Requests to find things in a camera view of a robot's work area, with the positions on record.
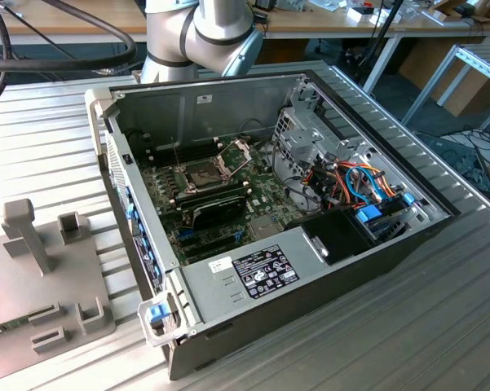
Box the metal locking lever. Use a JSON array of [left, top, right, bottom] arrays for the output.
[[173, 138, 185, 170]]

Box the silver disk bay cage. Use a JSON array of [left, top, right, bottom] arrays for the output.
[[271, 106, 378, 182]]

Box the green motherboard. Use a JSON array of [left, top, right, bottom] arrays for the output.
[[136, 136, 324, 266]]

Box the grey parts rack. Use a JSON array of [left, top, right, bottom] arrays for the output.
[[0, 198, 117, 386]]

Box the small white box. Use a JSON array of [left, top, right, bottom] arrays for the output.
[[346, 7, 373, 24]]

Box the installed RAM stick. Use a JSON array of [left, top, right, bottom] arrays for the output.
[[171, 185, 250, 207]]

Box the black graphics card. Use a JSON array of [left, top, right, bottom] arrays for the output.
[[179, 190, 248, 232]]

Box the aluminium frame shelf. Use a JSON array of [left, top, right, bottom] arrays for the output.
[[401, 42, 490, 132]]

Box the large brown cardboard panel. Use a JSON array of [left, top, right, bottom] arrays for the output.
[[398, 38, 490, 117]]

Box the orange wire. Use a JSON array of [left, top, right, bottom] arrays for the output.
[[334, 160, 400, 203]]

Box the black pole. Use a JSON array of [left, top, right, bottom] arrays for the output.
[[348, 0, 405, 70]]

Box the silver power supply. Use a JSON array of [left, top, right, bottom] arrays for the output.
[[178, 226, 332, 327]]

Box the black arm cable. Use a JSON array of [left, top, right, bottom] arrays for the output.
[[0, 0, 139, 114]]

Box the CPU socket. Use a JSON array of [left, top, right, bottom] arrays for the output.
[[181, 160, 232, 195]]

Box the open black PC case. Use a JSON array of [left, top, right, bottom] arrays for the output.
[[84, 68, 462, 382]]

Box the green RAM stick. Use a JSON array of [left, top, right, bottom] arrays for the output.
[[0, 316, 30, 339]]

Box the black rating label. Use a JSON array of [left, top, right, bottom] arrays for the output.
[[232, 244, 301, 301]]

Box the blue wire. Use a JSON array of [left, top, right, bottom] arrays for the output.
[[345, 165, 384, 204]]

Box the blue case latch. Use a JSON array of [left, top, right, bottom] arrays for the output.
[[145, 303, 169, 327]]

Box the wooden desk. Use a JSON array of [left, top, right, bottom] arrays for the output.
[[264, 0, 490, 95], [0, 0, 148, 46]]

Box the small white sticker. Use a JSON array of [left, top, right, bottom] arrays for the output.
[[208, 256, 234, 275]]

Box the silver chipset heatsink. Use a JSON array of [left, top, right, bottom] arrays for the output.
[[250, 215, 281, 241]]

